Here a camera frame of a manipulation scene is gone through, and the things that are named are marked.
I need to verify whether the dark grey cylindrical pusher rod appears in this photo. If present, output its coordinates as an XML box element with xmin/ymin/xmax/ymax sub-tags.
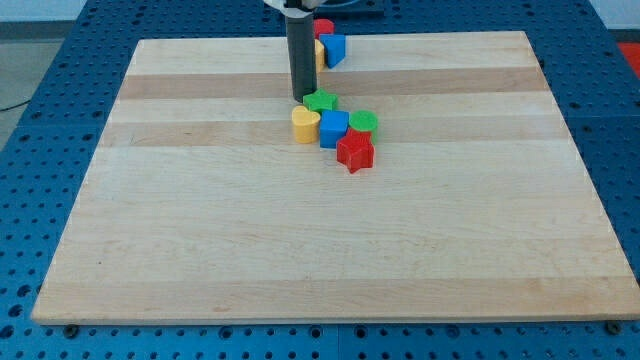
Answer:
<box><xmin>285</xmin><ymin>11</ymin><xmax>317</xmax><ymax>102</ymax></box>

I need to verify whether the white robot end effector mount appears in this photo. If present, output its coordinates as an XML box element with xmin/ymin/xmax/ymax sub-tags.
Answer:
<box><xmin>263</xmin><ymin>0</ymin><xmax>327</xmax><ymax>18</ymax></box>

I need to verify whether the green star block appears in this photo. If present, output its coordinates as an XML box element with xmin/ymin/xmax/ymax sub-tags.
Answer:
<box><xmin>303</xmin><ymin>88</ymin><xmax>338</xmax><ymax>113</ymax></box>

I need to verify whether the yellow heart block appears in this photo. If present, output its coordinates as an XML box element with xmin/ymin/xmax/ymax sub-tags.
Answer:
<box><xmin>291</xmin><ymin>105</ymin><xmax>321</xmax><ymax>144</ymax></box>

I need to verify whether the red star block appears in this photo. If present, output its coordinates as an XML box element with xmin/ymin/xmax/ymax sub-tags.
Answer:
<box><xmin>336</xmin><ymin>128</ymin><xmax>375</xmax><ymax>173</ymax></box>

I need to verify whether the yellow block behind rod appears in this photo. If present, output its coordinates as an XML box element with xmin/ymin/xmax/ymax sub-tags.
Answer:
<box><xmin>314</xmin><ymin>39</ymin><xmax>326</xmax><ymax>73</ymax></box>

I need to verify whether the red cylinder block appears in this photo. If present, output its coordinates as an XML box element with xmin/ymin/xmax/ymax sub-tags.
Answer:
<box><xmin>313</xmin><ymin>18</ymin><xmax>335</xmax><ymax>39</ymax></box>

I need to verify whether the blue triangular block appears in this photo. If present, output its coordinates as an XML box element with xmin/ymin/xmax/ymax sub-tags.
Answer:
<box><xmin>319</xmin><ymin>34</ymin><xmax>346</xmax><ymax>68</ymax></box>

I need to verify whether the blue cube block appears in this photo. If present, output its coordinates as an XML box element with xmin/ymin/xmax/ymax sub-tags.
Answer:
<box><xmin>319</xmin><ymin>110</ymin><xmax>349</xmax><ymax>149</ymax></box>

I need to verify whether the green cylinder block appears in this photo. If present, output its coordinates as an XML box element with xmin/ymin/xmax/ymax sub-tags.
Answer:
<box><xmin>349</xmin><ymin>110</ymin><xmax>379</xmax><ymax>144</ymax></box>

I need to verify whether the light wooden board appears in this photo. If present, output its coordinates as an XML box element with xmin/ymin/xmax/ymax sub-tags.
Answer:
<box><xmin>32</xmin><ymin>31</ymin><xmax>639</xmax><ymax>325</ymax></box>

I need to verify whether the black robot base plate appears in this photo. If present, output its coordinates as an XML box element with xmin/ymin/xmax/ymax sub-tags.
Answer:
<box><xmin>315</xmin><ymin>0</ymin><xmax>385</xmax><ymax>16</ymax></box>

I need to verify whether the black cable on floor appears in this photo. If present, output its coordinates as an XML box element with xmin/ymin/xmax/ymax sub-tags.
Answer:
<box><xmin>0</xmin><ymin>97</ymin><xmax>32</xmax><ymax>113</ymax></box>

